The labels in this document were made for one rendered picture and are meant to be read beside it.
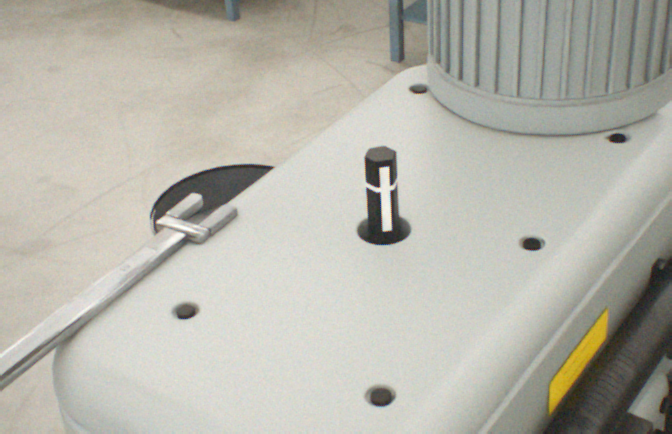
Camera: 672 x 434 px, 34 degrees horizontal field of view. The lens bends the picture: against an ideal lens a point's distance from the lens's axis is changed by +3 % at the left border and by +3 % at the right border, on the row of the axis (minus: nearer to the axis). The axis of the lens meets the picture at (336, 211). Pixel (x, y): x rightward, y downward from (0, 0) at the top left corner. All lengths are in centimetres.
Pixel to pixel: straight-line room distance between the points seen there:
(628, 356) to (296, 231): 24
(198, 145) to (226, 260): 395
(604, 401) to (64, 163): 409
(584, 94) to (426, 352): 27
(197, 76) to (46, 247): 142
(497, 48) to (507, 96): 4
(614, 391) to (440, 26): 31
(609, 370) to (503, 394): 13
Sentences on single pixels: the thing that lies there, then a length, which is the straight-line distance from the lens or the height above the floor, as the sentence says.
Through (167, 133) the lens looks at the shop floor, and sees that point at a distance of 479.
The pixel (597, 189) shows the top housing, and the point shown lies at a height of 189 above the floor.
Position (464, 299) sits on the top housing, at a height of 189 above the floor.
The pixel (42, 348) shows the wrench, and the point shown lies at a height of 190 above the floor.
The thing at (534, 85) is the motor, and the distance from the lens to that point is 81.
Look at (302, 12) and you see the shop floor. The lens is 580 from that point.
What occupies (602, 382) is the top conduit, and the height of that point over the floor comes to 181.
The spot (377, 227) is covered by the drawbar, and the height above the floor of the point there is 190.
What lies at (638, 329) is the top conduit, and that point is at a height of 181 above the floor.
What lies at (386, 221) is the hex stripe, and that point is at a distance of 71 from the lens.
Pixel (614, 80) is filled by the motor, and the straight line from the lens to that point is 82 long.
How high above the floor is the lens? 231
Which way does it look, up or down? 34 degrees down
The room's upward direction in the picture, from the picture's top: 5 degrees counter-clockwise
